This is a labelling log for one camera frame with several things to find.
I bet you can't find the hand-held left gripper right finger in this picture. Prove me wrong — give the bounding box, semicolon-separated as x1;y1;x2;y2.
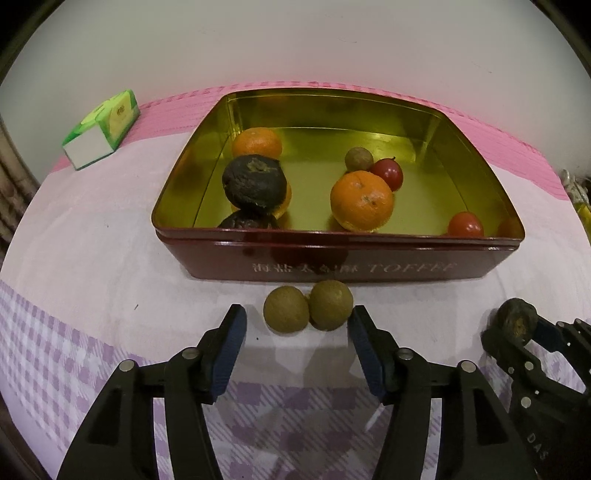
347;305;539;480

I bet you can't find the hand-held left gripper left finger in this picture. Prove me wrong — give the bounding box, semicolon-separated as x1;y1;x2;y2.
55;303;249;480

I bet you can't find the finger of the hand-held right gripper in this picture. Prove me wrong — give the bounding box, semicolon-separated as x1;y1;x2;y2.
536;320;591;352
481;325;555;384

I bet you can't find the dark dried fruit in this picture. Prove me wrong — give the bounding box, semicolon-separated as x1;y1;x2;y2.
494;298;539;344
217;210;280;230
222;155;289;210

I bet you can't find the red tin box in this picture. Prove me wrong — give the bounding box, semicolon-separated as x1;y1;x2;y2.
151;88;526;281

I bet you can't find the orange mandarin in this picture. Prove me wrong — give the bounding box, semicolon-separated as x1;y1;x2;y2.
231;128;283;160
329;170;394;232
270;182;293;219

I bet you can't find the red cherry tomato with stem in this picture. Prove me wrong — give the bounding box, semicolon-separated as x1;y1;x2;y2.
369;157;404;191

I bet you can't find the small brown longan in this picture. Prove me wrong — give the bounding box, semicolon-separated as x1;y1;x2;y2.
345;147;374;171

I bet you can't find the pink striped cloth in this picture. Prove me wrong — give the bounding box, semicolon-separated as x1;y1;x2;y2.
51;82;571;201

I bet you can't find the green tissue box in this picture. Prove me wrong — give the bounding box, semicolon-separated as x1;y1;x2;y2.
62;89;140;171

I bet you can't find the rattan furniture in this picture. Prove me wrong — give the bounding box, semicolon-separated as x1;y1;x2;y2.
0;124;40;250

